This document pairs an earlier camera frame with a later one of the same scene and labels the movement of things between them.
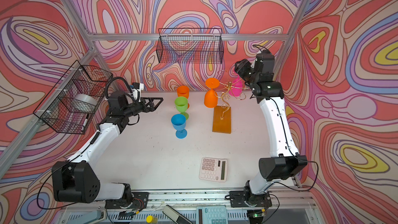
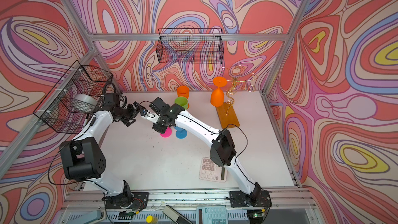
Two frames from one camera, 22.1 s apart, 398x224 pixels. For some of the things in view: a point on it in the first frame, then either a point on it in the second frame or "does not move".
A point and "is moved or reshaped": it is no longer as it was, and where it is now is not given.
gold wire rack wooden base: [222, 117] is moved or reshaped
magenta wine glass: [236, 87] -> [168, 133]
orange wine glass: [211, 97] -> [217, 96]
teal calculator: [211, 214] does not move
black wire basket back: [191, 45] does not move
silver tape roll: [86, 98] does not move
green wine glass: [181, 103] does not move
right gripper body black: [245, 71] -> [161, 125]
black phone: [175, 216] does not move
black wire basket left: [71, 104] does not move
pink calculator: [213, 169] does not move
